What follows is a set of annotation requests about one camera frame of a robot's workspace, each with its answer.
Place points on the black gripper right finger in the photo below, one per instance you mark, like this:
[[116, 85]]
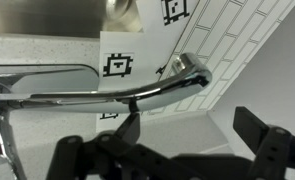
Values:
[[250, 125]]

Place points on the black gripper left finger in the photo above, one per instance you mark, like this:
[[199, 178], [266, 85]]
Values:
[[130, 128]]

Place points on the chrome sink faucet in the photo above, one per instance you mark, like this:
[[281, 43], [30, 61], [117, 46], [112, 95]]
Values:
[[87, 100]]

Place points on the white calibration paper sheet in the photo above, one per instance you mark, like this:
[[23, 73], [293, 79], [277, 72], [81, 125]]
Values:
[[147, 46]]

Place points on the stainless steel sink basin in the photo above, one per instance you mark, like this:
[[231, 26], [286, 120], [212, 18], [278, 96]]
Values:
[[37, 16]]

